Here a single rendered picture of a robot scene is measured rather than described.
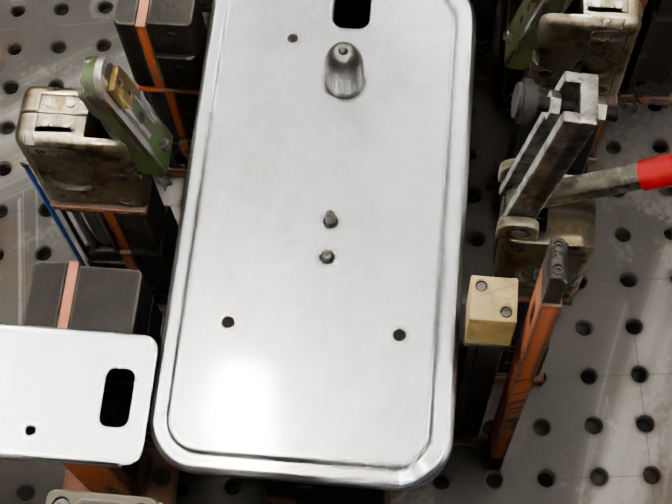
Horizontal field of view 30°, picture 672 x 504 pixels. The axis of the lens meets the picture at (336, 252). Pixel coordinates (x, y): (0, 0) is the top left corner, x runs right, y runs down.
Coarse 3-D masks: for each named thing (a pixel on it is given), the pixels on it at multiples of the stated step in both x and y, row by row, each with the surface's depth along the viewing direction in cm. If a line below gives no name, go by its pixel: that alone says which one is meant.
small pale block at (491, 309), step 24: (480, 288) 89; (504, 288) 88; (480, 312) 88; (504, 312) 88; (480, 336) 91; (504, 336) 90; (480, 360) 97; (480, 384) 103; (456, 408) 110; (480, 408) 109; (456, 432) 118; (480, 432) 120
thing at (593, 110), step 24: (576, 72) 78; (528, 96) 77; (552, 96) 77; (576, 96) 78; (600, 96) 78; (528, 120) 77; (552, 120) 78; (576, 120) 76; (600, 120) 78; (528, 144) 85; (552, 144) 79; (576, 144) 79; (528, 168) 89; (552, 168) 82; (504, 192) 93; (528, 192) 86; (552, 192) 86; (504, 216) 90; (528, 216) 89
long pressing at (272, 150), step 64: (256, 0) 106; (320, 0) 106; (384, 0) 106; (448, 0) 105; (256, 64) 104; (320, 64) 103; (384, 64) 103; (448, 64) 103; (256, 128) 101; (320, 128) 101; (384, 128) 101; (448, 128) 101; (192, 192) 100; (256, 192) 99; (320, 192) 99; (384, 192) 99; (448, 192) 98; (192, 256) 97; (256, 256) 97; (384, 256) 97; (448, 256) 96; (192, 320) 95; (256, 320) 95; (320, 320) 95; (384, 320) 95; (448, 320) 94; (192, 384) 93; (256, 384) 93; (320, 384) 93; (384, 384) 93; (448, 384) 92; (192, 448) 91; (256, 448) 91; (320, 448) 91; (384, 448) 91; (448, 448) 90
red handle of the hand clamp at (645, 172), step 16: (640, 160) 86; (656, 160) 84; (576, 176) 88; (592, 176) 87; (608, 176) 87; (624, 176) 86; (640, 176) 85; (656, 176) 84; (512, 192) 91; (560, 192) 88; (576, 192) 88; (592, 192) 87; (608, 192) 87; (624, 192) 87
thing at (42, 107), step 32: (32, 96) 98; (64, 96) 98; (32, 128) 97; (64, 128) 97; (96, 128) 100; (32, 160) 99; (64, 160) 99; (96, 160) 98; (128, 160) 99; (64, 192) 105; (96, 192) 104; (128, 192) 103; (96, 224) 114; (128, 224) 111; (160, 224) 116; (96, 256) 119; (128, 256) 117; (160, 256) 116; (160, 288) 127
